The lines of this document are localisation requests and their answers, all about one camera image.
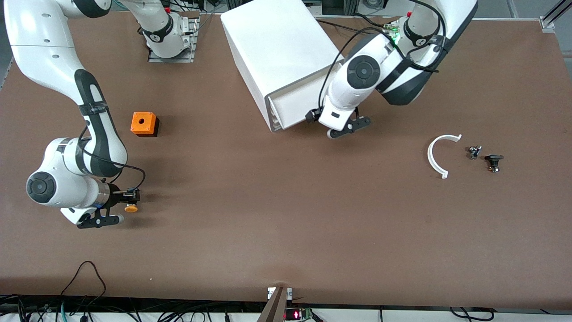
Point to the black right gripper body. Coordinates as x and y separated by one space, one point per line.
115 195

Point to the orange push button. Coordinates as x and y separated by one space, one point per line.
131 208

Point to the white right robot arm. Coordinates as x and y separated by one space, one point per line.
62 67

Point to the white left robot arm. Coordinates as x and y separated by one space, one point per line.
362 76

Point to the white drawer cabinet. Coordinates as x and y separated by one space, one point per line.
277 44

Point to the orange box with round hole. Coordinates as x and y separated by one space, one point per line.
143 121

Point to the white curved plastic piece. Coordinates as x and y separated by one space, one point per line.
429 156

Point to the small silver metal part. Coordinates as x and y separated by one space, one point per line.
473 152

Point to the small black part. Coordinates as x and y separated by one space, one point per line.
494 158

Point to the small device with red display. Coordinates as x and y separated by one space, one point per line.
297 314

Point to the metal base plate of right arm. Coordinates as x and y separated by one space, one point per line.
187 53

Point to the grey post with white brackets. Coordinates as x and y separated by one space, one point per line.
275 306

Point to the aluminium frame profile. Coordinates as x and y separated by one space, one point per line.
552 15

